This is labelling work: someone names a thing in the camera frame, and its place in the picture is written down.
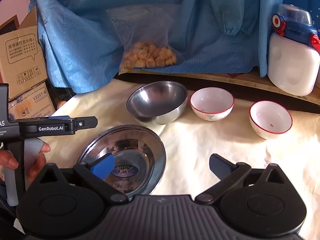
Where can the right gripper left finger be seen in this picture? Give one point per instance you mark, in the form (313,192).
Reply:
(92,176)

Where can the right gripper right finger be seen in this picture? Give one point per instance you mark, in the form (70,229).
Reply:
(231,177)

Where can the steel plate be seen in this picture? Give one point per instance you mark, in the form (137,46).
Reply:
(139,156)

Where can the white bowl red rim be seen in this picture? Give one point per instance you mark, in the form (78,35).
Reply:
(212,103)
(269,119)

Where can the deep steel bowl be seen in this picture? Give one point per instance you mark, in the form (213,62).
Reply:
(158,103)

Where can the person's left hand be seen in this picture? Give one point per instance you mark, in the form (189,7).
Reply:
(37,159)

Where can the lower cardboard box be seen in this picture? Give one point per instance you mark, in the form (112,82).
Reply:
(36,102)

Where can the cardboard box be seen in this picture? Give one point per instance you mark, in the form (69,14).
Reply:
(36,102)
(22,60)

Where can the cream tablecloth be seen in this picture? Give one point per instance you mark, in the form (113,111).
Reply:
(190,141)

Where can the orange round object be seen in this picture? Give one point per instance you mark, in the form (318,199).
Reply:
(60,104)

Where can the upper cardboard box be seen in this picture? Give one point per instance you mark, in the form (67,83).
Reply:
(22,60)

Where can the wooden shelf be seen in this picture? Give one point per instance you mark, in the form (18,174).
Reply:
(249,86)

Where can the white jug blue lid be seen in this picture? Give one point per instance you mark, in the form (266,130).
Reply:
(293,54)

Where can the blue cloth garment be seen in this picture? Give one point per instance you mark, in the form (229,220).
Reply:
(83,50)

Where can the plastic bag of snacks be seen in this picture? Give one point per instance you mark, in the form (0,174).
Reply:
(144,33)

